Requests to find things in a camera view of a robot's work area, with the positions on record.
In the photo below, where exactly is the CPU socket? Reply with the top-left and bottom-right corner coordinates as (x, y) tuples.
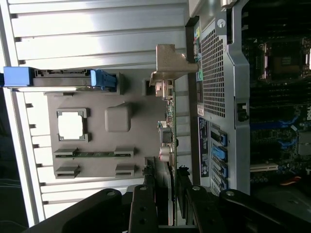
(257, 37), (311, 83)

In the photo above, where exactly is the white expansion slot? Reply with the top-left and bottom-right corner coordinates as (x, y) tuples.
(250, 163), (279, 173)

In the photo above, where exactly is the blue disk caddy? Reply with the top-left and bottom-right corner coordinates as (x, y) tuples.
(3, 67), (117, 94)

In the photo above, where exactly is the silver hard disk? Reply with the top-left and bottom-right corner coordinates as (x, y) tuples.
(31, 69), (93, 92)

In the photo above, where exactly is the grey parts rack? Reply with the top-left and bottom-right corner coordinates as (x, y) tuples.
(43, 69), (192, 181)

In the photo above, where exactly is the green RAM stick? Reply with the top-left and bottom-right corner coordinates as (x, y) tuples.
(54, 150), (135, 158)

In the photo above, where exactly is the open black PC case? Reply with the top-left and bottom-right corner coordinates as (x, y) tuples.
(184, 0), (311, 202)

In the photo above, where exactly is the silver chipset heatsink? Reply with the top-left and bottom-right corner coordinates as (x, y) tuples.
(298, 132), (311, 156)

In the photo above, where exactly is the blue expansion slot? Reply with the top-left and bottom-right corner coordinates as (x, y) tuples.
(249, 116), (299, 131)

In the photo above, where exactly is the green motherboard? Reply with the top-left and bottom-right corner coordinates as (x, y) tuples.
(242, 24), (311, 186)

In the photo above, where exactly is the silver CPU chip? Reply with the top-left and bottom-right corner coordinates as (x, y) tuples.
(57, 113), (85, 141)

